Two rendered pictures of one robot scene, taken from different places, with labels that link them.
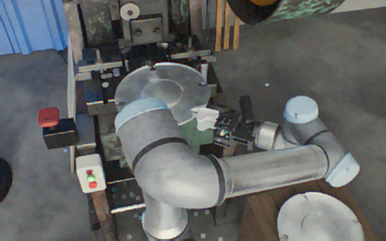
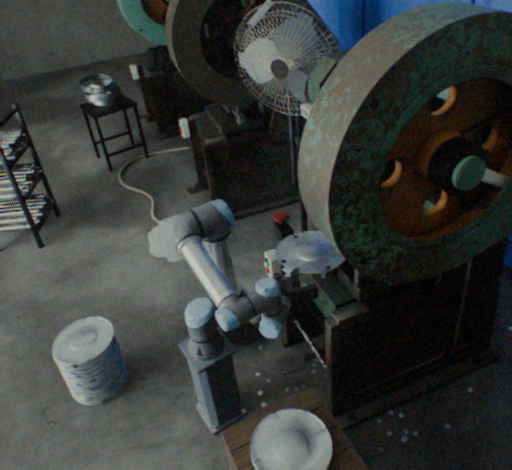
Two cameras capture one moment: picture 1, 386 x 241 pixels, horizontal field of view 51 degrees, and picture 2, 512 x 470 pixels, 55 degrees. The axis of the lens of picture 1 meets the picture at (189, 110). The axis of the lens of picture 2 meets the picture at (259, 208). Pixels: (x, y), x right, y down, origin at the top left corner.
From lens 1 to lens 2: 1.59 m
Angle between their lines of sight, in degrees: 64
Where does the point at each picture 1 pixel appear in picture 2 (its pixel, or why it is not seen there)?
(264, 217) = (295, 402)
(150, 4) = not seen: hidden behind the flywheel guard
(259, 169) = (196, 259)
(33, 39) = not seen: hidden behind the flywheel
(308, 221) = (295, 433)
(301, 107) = (264, 282)
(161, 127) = (201, 210)
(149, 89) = (311, 244)
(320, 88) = not seen: outside the picture
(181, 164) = (181, 221)
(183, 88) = (320, 259)
